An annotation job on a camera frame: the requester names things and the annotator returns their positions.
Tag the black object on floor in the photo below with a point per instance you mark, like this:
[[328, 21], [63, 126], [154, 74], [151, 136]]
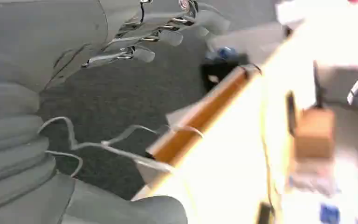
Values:
[[217, 74]]

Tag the wooden card box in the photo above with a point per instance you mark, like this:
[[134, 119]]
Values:
[[315, 133]]

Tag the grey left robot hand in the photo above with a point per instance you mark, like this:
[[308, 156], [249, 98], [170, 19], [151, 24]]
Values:
[[43, 34]]

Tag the small black item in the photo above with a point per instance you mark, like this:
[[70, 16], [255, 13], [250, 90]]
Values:
[[264, 214]]

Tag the pale desk with wooden edge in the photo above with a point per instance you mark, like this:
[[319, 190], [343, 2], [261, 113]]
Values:
[[228, 160]]

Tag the white box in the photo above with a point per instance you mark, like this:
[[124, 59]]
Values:
[[288, 12]]

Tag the small blue item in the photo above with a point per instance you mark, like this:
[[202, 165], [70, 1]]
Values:
[[329, 214]]

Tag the blue object on floor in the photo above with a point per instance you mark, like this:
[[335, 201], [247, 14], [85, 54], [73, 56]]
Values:
[[225, 53]]

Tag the ribbed grey left arm sleeve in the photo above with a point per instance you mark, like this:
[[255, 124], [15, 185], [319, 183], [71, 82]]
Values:
[[9, 145]]

